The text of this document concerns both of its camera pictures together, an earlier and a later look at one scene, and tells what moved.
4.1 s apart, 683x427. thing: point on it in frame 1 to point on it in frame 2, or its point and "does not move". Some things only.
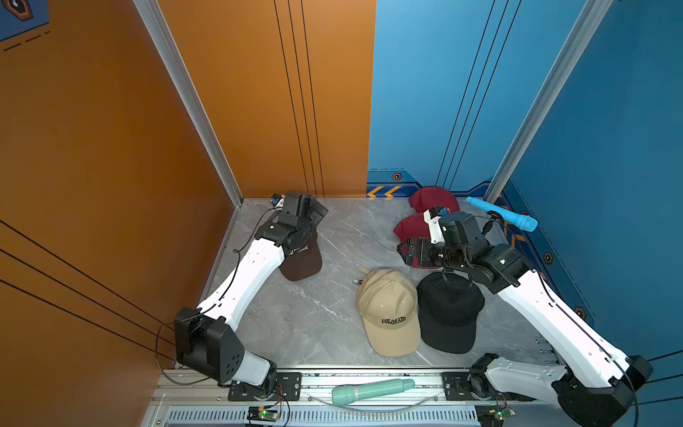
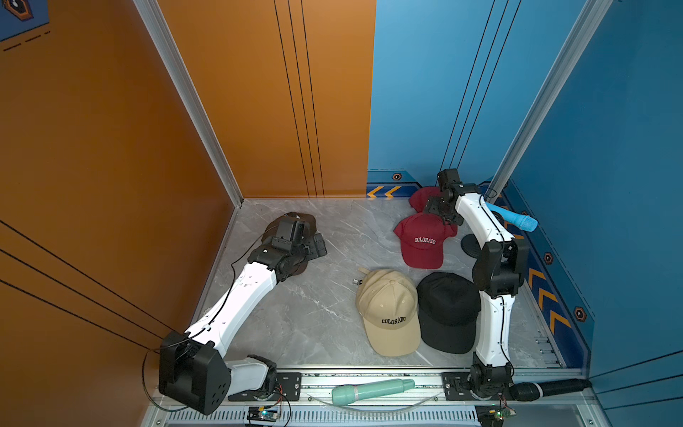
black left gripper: (312, 227) to (313, 252)
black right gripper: (424, 245) to (432, 207)
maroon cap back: (425, 198) does not move
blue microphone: (525, 222) does not move
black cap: (449, 305) does not move
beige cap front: (388, 302) does not move
